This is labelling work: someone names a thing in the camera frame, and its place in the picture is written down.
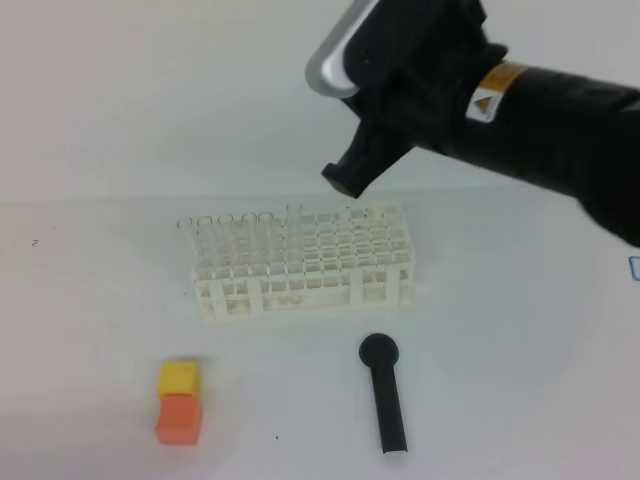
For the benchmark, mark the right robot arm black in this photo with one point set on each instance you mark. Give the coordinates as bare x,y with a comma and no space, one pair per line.
562,132

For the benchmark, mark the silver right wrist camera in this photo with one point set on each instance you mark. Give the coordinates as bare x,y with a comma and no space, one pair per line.
325,72

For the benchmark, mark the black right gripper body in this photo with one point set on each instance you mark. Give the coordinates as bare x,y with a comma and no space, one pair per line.
416,64

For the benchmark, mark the clear glass test tube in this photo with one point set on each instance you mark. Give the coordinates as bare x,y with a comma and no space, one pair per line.
294,239

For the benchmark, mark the black scoop with round head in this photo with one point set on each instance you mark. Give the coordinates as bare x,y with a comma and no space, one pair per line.
380,353

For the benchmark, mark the orange cube block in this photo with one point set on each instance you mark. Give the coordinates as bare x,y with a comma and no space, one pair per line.
180,420

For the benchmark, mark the clear tube far left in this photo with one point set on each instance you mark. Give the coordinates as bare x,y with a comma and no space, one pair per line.
187,229

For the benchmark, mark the white plastic test tube rack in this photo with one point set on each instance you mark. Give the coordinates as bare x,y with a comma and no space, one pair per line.
355,256

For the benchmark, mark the yellow cube block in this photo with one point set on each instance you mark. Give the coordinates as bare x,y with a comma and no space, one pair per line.
179,378

